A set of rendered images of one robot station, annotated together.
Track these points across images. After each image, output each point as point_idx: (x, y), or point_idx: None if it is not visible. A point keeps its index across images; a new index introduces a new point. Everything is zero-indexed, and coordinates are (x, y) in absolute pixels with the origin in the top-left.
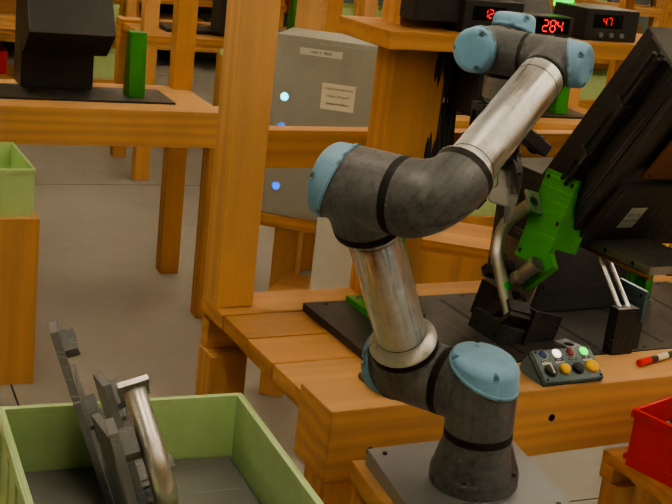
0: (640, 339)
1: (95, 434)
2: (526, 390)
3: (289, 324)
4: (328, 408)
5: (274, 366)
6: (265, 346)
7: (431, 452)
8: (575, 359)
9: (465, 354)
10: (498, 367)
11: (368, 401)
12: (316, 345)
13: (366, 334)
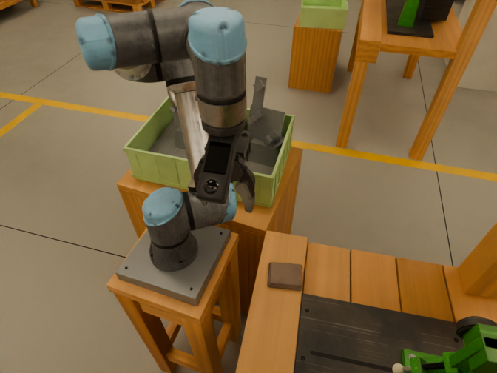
0: None
1: (268, 134)
2: (237, 372)
3: (421, 297)
4: (271, 231)
5: (347, 249)
6: (379, 259)
7: (206, 251)
8: None
9: (170, 192)
10: (149, 200)
11: (269, 254)
12: (376, 291)
13: (378, 326)
